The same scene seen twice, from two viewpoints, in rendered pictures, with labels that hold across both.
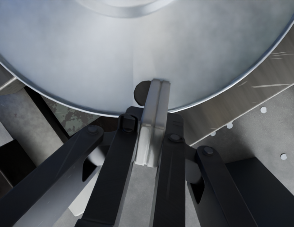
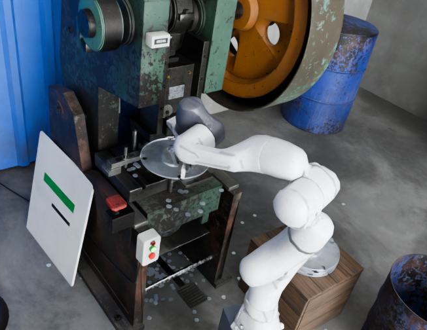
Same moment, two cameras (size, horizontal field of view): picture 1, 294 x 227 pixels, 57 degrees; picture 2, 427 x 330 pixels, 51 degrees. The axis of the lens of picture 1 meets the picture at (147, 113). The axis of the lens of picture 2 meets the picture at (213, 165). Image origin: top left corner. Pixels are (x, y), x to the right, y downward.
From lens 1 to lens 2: 1.65 m
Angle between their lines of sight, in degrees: 66
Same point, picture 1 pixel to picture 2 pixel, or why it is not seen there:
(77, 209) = (146, 239)
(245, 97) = (200, 178)
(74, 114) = (149, 208)
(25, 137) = not seen: hidden behind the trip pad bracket
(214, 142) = not seen: outside the picture
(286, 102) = not seen: hidden behind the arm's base
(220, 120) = (196, 181)
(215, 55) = (193, 172)
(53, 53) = (160, 170)
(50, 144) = (139, 216)
